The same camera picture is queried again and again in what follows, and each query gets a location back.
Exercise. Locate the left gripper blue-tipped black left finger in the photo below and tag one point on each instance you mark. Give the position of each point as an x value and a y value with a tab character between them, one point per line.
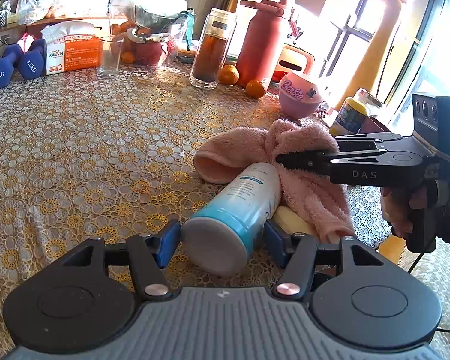
148	256

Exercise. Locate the pink Barbie bowl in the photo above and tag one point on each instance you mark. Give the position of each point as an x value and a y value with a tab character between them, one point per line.
299	96

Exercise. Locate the red water bottle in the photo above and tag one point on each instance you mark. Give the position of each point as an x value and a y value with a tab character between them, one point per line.
264	40

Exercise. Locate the clear plastic bag bundle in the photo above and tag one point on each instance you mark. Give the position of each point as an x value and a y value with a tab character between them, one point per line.
155	15

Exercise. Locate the orange tissue box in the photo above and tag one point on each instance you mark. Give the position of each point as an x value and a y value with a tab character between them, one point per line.
69	46

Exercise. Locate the blue dumbbell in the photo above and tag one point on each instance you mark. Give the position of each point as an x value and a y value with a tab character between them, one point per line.
32	63
8	62

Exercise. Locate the blue dumbbell right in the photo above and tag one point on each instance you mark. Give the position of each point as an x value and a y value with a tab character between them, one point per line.
32	63

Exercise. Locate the white and teal bottle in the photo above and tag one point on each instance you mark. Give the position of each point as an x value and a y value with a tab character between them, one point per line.
220	237

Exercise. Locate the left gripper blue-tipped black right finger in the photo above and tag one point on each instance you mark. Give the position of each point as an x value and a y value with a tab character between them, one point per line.
295	255

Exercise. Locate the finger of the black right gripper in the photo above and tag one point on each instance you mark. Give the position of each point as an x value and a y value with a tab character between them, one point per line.
365	141
344	168

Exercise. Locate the yellow lid jar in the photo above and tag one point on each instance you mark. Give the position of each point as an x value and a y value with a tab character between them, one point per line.
350	118

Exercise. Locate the orange near tumbler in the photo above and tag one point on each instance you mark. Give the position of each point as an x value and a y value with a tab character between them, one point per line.
228	75

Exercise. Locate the clear drinking glass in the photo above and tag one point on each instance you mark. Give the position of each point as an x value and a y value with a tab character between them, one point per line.
110	51

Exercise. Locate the red fruit bag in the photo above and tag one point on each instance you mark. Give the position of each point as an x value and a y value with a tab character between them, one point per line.
148	53

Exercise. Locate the small orange by glass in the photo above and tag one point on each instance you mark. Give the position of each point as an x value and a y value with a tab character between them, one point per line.
128	57

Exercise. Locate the pink fluffy towel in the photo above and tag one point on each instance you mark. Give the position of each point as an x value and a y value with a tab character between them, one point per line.
313	197

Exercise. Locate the blue dumbbell left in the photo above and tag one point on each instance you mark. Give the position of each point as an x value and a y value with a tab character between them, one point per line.
8	62

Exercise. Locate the orange plastic stool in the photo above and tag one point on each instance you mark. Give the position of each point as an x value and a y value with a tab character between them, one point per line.
293	59

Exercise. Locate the glass tea tumbler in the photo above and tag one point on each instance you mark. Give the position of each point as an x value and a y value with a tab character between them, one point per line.
213	47

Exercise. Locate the gripper-mounted camera box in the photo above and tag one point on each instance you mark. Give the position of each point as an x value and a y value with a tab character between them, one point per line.
432	120

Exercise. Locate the orange near red bottle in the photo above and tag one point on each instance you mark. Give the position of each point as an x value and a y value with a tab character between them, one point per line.
255	89

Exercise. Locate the right hand on gripper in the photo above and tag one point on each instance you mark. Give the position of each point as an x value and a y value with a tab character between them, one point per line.
396	211

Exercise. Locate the floral lace tablecloth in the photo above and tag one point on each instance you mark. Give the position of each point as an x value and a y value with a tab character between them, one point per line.
88	161

